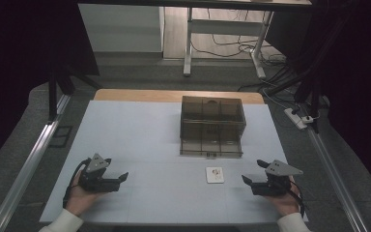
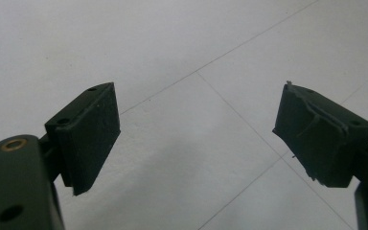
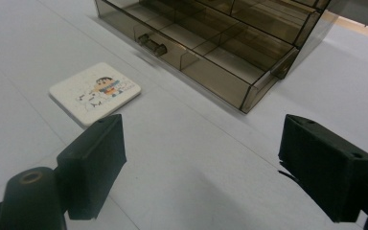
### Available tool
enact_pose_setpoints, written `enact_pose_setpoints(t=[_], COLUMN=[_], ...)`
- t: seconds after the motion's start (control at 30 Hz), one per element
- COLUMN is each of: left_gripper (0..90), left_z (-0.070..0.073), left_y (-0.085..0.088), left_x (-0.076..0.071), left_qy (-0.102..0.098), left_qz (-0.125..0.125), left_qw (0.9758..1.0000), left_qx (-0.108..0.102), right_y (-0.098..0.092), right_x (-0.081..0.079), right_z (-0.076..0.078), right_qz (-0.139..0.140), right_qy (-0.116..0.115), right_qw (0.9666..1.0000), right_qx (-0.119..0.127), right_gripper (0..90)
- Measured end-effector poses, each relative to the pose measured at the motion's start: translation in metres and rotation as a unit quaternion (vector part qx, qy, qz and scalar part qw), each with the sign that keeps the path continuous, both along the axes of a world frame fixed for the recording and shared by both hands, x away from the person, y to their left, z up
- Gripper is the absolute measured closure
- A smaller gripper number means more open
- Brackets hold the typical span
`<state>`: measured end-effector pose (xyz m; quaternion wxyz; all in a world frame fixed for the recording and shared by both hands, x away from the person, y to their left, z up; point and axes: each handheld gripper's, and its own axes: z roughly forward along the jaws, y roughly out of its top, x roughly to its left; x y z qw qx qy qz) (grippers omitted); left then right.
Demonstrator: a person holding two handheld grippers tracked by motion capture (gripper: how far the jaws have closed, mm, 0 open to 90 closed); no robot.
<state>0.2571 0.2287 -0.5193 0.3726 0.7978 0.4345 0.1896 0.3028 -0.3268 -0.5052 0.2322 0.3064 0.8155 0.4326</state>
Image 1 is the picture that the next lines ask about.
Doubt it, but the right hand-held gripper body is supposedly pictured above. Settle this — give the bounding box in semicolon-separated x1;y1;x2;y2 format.
250;159;304;197

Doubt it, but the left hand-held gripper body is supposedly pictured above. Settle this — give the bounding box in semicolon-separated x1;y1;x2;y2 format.
78;153;122;194

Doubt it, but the small white card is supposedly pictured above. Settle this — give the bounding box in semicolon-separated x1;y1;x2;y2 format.
205;165;225;185

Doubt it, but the transparent brown drawer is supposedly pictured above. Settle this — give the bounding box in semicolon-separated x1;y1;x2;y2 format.
179;119;243;160

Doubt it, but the transparent brown storage box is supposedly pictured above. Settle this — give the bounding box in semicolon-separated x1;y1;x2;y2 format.
180;95;247;138

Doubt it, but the person's right hand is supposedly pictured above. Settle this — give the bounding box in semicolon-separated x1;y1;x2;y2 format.
265;175;304;218

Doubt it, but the person's left hand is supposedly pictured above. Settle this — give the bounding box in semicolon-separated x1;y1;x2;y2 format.
65;173;110;218

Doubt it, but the pale table cover mat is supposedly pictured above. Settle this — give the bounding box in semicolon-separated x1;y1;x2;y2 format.
39;99;310;225

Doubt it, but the white power strip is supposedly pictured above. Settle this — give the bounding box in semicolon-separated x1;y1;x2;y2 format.
283;107;309;131

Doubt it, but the black tripod stand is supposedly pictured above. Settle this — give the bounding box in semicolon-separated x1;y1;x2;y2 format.
264;0;331;133
45;62;101;123

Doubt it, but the dark curtain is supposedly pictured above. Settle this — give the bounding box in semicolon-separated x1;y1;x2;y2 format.
265;0;371;202
0;0;100;177

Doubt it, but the white cabinet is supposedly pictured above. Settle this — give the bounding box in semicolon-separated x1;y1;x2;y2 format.
77;3;164;53

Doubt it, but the white-legged desk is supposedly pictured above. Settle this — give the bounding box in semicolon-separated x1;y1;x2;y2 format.
76;0;314;80

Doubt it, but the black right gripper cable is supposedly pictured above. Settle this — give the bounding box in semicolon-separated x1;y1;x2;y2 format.
289;180;306;218

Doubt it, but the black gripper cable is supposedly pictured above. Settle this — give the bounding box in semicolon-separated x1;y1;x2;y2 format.
289;180;306;218
62;157;93;210

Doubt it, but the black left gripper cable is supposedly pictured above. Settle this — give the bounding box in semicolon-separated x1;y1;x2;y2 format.
62;157;93;210

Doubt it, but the black rectangular frame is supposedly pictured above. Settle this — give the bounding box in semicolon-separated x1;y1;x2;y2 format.
48;125;74;150

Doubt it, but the aluminium rail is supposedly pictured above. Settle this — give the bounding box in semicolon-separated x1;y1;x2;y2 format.
0;94;72;232
306;128;369;232

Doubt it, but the white power strip cable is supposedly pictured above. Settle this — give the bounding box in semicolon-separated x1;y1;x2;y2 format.
261;87;292;111

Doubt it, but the black floor cable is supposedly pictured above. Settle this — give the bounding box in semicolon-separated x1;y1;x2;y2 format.
190;8;288;66

